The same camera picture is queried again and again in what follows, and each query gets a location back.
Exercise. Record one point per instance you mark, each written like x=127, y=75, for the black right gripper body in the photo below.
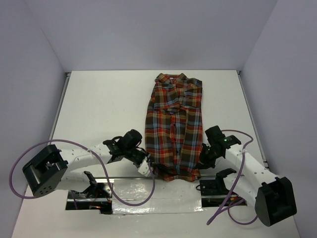
x=208, y=156

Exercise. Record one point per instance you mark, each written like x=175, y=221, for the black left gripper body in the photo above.
x=135, y=155

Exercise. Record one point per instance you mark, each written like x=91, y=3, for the plaid long sleeve shirt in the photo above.
x=174, y=127

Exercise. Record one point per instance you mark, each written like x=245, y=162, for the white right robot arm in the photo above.
x=247, y=180

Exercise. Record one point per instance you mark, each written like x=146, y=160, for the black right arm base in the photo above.
x=216, y=186

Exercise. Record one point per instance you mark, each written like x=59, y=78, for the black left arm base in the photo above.
x=94, y=190

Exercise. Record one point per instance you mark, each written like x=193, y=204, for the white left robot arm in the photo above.
x=53, y=168

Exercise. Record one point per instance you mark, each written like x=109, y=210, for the glossy white tape patch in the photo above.
x=169, y=197

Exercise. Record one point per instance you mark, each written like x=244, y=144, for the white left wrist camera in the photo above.
x=144, y=168

